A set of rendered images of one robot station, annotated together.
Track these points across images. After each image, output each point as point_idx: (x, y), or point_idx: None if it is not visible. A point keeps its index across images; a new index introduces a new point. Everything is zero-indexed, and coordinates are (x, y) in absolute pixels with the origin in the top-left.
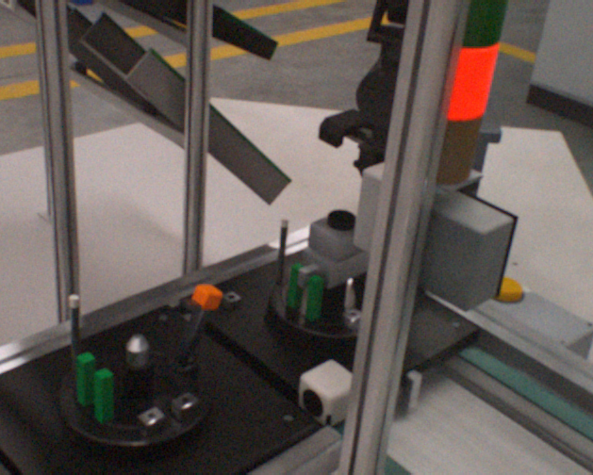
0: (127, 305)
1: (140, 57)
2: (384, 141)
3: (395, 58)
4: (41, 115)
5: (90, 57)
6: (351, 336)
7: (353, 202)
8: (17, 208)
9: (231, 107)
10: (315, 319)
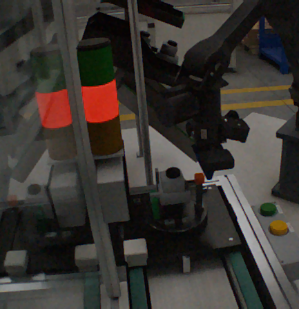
0: None
1: (147, 87)
2: (194, 135)
3: (164, 92)
4: None
5: None
6: (164, 231)
7: (276, 170)
8: (130, 148)
9: (257, 117)
10: (156, 218)
